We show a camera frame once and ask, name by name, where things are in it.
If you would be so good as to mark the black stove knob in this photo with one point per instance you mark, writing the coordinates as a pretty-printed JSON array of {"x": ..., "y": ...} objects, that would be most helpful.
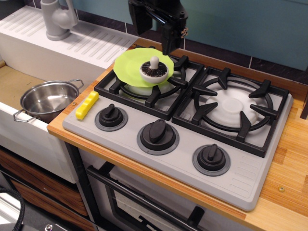
[
  {"x": 158, "y": 138},
  {"x": 111, "y": 118},
  {"x": 211, "y": 160}
]

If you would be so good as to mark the stainless steel pot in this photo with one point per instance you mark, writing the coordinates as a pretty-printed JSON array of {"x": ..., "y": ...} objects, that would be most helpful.
[{"x": 47, "y": 100}]

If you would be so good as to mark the wooden drawer front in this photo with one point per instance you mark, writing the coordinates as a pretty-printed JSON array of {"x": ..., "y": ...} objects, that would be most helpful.
[{"x": 50, "y": 184}]

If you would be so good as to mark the lime green plastic plate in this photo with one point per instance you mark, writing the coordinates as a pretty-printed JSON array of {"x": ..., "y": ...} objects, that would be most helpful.
[{"x": 127, "y": 66}]

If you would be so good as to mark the yellow toy fry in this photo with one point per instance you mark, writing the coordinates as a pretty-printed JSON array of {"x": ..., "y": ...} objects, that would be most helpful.
[{"x": 83, "y": 109}]

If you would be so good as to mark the white brown toy mushroom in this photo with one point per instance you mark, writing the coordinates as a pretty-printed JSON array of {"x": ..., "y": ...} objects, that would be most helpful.
[{"x": 154, "y": 71}]

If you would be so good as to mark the grey toy stove top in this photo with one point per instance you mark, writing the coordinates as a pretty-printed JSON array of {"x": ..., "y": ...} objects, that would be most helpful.
[{"x": 240, "y": 185}]

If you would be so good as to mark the black right stove knob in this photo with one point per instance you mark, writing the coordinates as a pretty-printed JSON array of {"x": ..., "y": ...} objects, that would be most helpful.
[{"x": 211, "y": 160}]

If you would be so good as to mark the white right burner cap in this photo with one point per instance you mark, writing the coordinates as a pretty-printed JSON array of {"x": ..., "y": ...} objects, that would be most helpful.
[{"x": 230, "y": 103}]

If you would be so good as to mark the black right burner grate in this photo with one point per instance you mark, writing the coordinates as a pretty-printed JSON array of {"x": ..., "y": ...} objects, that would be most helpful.
[{"x": 272, "y": 105}]

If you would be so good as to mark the black burner grate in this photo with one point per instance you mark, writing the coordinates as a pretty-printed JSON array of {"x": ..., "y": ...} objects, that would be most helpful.
[
  {"x": 157, "y": 104},
  {"x": 272, "y": 105}
]

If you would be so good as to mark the black left stove knob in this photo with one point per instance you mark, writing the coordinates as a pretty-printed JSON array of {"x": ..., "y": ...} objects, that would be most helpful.
[{"x": 111, "y": 118}]

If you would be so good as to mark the black middle stove knob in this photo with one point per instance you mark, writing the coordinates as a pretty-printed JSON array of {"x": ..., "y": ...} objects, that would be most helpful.
[{"x": 158, "y": 138}]

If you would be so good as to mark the white left burner cap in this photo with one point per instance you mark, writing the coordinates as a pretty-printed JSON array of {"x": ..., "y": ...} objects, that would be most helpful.
[{"x": 146, "y": 91}]

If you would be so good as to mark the toy oven door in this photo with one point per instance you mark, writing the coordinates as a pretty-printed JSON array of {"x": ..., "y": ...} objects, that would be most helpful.
[{"x": 135, "y": 204}]

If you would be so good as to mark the white burner cap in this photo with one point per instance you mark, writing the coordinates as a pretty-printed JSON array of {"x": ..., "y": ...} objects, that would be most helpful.
[
  {"x": 230, "y": 103},
  {"x": 146, "y": 91}
]

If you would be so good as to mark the grey toy faucet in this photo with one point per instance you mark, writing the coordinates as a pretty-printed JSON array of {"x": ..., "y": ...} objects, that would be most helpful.
[{"x": 58, "y": 21}]

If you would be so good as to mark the white toy sink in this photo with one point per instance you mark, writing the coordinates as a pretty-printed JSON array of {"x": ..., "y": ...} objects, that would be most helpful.
[{"x": 28, "y": 57}]

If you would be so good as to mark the black left burner grate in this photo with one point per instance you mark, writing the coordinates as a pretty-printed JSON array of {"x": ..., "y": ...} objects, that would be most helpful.
[{"x": 157, "y": 104}]

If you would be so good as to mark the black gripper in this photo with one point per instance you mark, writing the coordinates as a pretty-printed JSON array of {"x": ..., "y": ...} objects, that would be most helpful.
[{"x": 169, "y": 13}]

